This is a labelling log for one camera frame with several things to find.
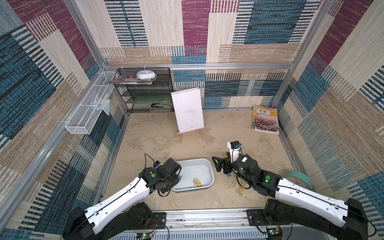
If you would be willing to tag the white round device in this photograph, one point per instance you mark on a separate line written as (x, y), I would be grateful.
(146, 75)

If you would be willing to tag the white board on easel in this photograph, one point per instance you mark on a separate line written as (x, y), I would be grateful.
(188, 110)

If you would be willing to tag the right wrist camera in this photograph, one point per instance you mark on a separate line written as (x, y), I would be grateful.
(235, 150)

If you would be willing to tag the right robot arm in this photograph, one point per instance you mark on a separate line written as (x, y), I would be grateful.
(288, 202)

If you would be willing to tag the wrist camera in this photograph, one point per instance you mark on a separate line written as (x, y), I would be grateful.
(157, 164)
(235, 150)

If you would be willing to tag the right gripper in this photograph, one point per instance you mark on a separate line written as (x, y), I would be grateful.
(226, 165)

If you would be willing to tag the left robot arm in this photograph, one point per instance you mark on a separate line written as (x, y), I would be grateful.
(124, 210)

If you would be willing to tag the magazine on shelf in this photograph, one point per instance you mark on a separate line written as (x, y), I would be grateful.
(131, 80)

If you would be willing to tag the white plastic storage box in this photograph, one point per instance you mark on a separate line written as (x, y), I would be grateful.
(195, 168)

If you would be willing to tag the black wire mesh shelf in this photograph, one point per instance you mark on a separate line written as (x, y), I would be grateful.
(138, 98)

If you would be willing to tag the green tape roll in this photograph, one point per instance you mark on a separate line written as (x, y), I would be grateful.
(299, 179)

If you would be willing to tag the white wire basket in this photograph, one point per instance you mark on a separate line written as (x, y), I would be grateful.
(92, 105)

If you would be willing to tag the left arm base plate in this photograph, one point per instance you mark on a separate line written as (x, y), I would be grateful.
(158, 221)

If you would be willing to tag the yellow textbook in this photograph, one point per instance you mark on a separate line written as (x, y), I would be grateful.
(265, 120)

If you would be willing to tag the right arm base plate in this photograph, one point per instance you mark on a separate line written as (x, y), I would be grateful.
(256, 217)

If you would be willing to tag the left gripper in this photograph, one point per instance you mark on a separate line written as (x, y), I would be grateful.
(176, 178)

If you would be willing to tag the black stapler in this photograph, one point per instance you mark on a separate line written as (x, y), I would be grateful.
(160, 106)

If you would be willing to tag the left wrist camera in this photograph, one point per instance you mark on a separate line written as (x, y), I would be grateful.
(157, 164)

